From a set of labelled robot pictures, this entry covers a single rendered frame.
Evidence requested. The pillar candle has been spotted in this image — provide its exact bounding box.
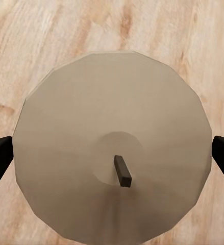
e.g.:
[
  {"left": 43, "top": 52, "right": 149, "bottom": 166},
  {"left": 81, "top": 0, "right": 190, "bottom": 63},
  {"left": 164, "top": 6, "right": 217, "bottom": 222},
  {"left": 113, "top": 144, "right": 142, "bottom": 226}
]
[{"left": 12, "top": 50, "right": 212, "bottom": 245}]

